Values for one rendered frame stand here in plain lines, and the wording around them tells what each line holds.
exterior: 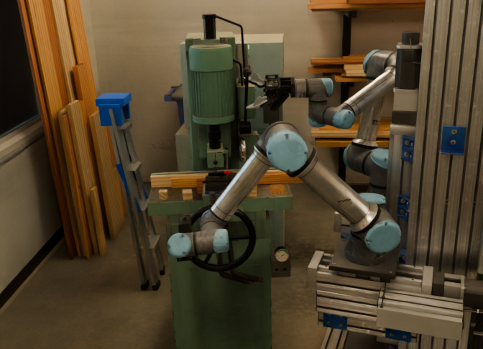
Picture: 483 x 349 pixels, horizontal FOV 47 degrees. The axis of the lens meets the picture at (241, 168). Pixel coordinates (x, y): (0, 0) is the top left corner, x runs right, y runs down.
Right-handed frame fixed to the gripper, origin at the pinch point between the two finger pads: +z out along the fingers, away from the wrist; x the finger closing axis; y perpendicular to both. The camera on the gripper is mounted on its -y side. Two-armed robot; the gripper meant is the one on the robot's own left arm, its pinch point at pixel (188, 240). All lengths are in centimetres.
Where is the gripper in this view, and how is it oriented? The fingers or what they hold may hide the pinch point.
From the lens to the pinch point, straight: 211.1
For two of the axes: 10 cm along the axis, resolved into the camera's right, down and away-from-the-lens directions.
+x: 9.9, -1.1, 0.1
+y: 1.1, 9.8, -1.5
